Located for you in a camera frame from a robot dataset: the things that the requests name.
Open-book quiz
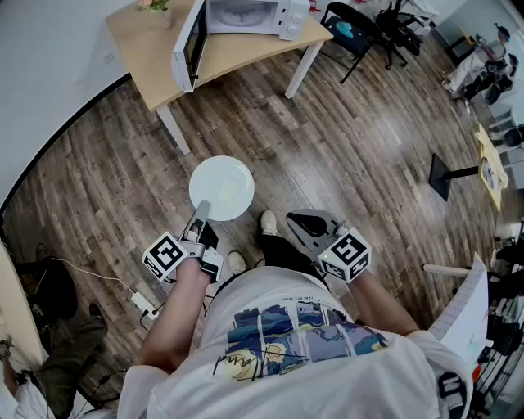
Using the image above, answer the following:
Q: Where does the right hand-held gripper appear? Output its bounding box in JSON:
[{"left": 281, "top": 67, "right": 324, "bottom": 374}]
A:
[{"left": 286, "top": 208, "right": 373, "bottom": 285}]

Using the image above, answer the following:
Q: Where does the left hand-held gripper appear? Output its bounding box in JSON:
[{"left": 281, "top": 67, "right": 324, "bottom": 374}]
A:
[{"left": 142, "top": 200, "right": 225, "bottom": 283}]

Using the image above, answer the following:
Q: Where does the white round plate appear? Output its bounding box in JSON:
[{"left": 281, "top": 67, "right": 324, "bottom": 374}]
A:
[{"left": 188, "top": 155, "right": 255, "bottom": 223}]

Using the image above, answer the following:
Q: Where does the white microwave oven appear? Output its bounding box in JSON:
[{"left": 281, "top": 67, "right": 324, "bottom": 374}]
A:
[{"left": 171, "top": 0, "right": 311, "bottom": 92}]

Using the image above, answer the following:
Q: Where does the person's left forearm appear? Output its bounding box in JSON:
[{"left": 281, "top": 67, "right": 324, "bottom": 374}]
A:
[{"left": 138, "top": 257, "right": 210, "bottom": 374}]

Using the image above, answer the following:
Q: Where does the person's right forearm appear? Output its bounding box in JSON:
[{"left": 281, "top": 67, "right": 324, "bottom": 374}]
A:
[{"left": 347, "top": 272, "right": 421, "bottom": 341}]

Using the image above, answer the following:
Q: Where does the person's right shoe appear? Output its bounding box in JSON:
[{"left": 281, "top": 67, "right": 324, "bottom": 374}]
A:
[{"left": 260, "top": 209, "right": 279, "bottom": 237}]

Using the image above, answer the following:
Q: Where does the person's shoe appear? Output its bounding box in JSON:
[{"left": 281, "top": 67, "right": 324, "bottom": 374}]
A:
[
  {"left": 227, "top": 250, "right": 247, "bottom": 276},
  {"left": 260, "top": 209, "right": 279, "bottom": 237}
]

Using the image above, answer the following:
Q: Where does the person's left shoe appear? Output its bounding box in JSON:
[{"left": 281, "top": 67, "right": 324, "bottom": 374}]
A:
[{"left": 227, "top": 250, "right": 247, "bottom": 276}]

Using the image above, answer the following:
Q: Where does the white power strip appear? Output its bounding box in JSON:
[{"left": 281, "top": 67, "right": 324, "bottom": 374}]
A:
[{"left": 130, "top": 291, "right": 160, "bottom": 322}]

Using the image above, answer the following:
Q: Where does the black stand with square base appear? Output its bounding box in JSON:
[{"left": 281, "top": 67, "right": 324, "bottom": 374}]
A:
[{"left": 428, "top": 152, "right": 480, "bottom": 202}]

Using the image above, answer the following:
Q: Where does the beige wooden rod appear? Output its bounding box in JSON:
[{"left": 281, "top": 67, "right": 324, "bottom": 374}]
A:
[{"left": 422, "top": 264, "right": 472, "bottom": 277}]

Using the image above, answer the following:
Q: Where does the black bag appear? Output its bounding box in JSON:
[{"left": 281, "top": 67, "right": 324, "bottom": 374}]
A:
[{"left": 15, "top": 255, "right": 79, "bottom": 325}]

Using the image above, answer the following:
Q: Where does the person's white printed t-shirt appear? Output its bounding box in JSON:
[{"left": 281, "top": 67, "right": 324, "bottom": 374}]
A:
[{"left": 117, "top": 265, "right": 475, "bottom": 419}]

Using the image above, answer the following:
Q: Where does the light wooden table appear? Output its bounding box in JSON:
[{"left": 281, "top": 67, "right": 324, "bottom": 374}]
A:
[{"left": 105, "top": 0, "right": 335, "bottom": 156}]

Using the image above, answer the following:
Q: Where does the white grid board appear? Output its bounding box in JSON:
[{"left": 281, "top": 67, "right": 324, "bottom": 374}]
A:
[{"left": 427, "top": 252, "right": 490, "bottom": 366}]

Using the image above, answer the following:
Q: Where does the small yellow table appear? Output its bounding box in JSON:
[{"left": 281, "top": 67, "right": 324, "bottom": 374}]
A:
[{"left": 473, "top": 122, "right": 509, "bottom": 212}]

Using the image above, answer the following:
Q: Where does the black folding chair blue print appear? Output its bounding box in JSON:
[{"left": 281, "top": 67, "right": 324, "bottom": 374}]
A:
[{"left": 320, "top": 2, "right": 382, "bottom": 85}]

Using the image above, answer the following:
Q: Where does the round cream table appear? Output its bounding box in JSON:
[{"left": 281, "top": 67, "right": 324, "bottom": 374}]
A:
[{"left": 0, "top": 241, "right": 45, "bottom": 367}]

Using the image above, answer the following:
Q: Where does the black office chair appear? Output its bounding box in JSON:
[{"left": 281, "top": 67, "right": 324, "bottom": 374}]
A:
[{"left": 374, "top": 0, "right": 427, "bottom": 71}]

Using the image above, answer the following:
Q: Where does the pink vase with flowers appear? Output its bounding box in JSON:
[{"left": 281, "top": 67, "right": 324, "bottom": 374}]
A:
[{"left": 136, "top": 0, "right": 174, "bottom": 30}]

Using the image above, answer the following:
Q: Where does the black equipment rack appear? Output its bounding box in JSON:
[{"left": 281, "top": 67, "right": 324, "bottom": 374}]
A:
[{"left": 474, "top": 282, "right": 524, "bottom": 412}]

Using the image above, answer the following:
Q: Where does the white cable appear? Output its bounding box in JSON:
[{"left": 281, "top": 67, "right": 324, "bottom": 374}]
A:
[{"left": 56, "top": 256, "right": 137, "bottom": 294}]

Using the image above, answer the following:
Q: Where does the black shoulder strap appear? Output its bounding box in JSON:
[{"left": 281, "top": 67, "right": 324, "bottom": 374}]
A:
[{"left": 436, "top": 371, "right": 468, "bottom": 419}]

